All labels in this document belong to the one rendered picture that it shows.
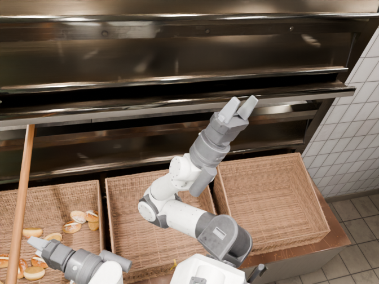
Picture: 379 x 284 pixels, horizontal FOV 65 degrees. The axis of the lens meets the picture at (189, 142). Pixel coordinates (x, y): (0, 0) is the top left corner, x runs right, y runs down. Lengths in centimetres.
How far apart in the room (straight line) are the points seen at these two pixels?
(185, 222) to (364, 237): 218
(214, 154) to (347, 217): 232
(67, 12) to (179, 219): 74
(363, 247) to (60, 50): 257
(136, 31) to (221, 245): 77
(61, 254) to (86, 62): 66
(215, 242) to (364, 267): 204
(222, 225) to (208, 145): 25
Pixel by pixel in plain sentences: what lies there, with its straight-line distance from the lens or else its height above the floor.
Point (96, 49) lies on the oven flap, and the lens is 118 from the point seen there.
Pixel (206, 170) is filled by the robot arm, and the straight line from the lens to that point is 76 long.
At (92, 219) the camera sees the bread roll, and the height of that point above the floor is 68.
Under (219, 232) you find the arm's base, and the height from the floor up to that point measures 141.
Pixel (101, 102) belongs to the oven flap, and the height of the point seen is 141.
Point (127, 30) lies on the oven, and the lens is 112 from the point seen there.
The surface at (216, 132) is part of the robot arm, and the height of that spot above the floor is 168.
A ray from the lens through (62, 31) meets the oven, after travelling 113.
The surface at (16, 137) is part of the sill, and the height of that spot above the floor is 118.
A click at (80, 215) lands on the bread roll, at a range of 175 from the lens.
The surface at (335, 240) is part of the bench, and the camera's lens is 205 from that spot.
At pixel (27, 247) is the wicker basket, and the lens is 185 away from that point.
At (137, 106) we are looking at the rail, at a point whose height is 143.
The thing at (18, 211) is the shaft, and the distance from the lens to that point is 121.
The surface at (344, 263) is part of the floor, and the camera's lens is 273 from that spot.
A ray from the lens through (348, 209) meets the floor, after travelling 303.
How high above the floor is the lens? 218
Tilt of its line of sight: 47 degrees down
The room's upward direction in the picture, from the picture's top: 9 degrees clockwise
